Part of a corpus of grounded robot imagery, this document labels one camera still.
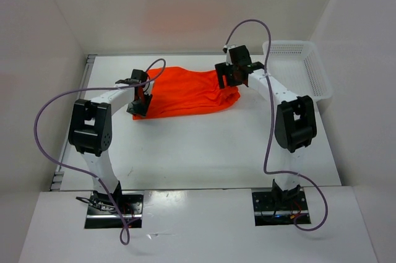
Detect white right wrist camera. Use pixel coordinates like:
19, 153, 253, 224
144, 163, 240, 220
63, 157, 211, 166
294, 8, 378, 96
222, 45, 236, 64

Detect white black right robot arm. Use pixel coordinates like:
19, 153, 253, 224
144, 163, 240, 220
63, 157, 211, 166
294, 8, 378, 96
215, 45, 317, 209

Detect aluminium table edge rail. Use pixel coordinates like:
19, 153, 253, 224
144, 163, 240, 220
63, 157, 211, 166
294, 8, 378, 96
49, 54, 97, 192

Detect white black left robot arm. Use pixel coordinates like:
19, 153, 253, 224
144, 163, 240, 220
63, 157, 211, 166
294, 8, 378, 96
68, 69, 153, 213

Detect orange mesh shorts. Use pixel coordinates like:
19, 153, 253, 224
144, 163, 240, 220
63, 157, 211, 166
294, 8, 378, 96
145, 66, 240, 119

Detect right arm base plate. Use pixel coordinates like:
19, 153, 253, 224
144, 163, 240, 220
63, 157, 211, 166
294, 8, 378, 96
251, 189, 311, 226

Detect white plastic mesh basket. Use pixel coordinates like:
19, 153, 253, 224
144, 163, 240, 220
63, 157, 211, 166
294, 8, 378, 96
262, 40, 333, 102

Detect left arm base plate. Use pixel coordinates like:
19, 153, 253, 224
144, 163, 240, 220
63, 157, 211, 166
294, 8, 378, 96
76, 191, 144, 230

